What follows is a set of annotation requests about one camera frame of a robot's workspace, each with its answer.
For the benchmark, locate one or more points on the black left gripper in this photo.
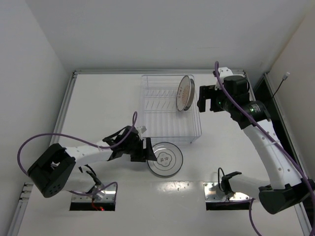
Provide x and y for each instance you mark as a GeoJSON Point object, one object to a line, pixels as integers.
{"type": "Point", "coordinates": [137, 151]}

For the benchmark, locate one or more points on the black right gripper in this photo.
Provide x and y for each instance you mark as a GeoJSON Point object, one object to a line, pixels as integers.
{"type": "Point", "coordinates": [213, 99]}

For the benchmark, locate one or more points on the black rimmed clover plate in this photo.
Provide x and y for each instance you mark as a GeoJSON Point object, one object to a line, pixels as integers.
{"type": "Point", "coordinates": [169, 160]}

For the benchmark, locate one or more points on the orange sunburst plate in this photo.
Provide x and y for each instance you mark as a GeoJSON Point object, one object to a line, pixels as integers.
{"type": "Point", "coordinates": [183, 93]}

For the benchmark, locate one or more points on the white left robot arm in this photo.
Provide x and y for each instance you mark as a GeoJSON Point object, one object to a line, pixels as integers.
{"type": "Point", "coordinates": [54, 170]}

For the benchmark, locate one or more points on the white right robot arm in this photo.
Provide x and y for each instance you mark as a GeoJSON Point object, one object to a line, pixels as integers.
{"type": "Point", "coordinates": [286, 186]}

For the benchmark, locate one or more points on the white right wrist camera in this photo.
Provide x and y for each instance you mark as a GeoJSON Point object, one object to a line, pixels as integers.
{"type": "Point", "coordinates": [224, 72]}

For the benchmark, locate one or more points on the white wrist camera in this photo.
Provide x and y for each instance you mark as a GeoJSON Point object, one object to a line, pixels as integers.
{"type": "Point", "coordinates": [141, 130]}
{"type": "Point", "coordinates": [224, 72]}

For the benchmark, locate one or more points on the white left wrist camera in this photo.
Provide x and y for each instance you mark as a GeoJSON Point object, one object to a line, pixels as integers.
{"type": "Point", "coordinates": [141, 130]}

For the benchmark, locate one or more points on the clear wire dish rack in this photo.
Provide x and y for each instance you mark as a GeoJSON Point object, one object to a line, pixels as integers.
{"type": "Point", "coordinates": [159, 112]}

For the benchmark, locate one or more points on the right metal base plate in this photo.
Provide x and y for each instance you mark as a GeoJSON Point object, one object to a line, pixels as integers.
{"type": "Point", "coordinates": [214, 195]}

